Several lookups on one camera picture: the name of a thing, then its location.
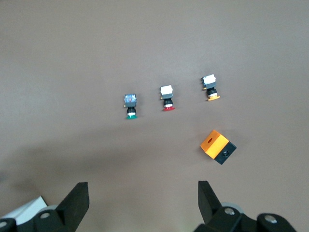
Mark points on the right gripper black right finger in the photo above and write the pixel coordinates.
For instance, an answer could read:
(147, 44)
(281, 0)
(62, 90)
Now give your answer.
(210, 207)

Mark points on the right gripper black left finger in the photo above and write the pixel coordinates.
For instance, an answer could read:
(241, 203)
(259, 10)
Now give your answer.
(70, 207)

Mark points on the green push button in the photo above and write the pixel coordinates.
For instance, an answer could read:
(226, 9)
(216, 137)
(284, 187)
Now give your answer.
(130, 101)

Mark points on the white drawer cabinet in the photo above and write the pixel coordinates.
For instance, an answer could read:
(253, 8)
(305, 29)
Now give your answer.
(26, 209)

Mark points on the red push button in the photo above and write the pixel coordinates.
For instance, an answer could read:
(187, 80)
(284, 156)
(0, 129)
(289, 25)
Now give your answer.
(167, 95)

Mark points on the yellow push button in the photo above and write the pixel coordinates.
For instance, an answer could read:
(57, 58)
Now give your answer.
(209, 84)

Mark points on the brown table cover mat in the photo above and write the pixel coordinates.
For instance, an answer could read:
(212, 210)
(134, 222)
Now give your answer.
(96, 72)

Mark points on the orange black button enclosure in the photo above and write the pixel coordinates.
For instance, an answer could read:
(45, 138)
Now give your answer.
(213, 145)

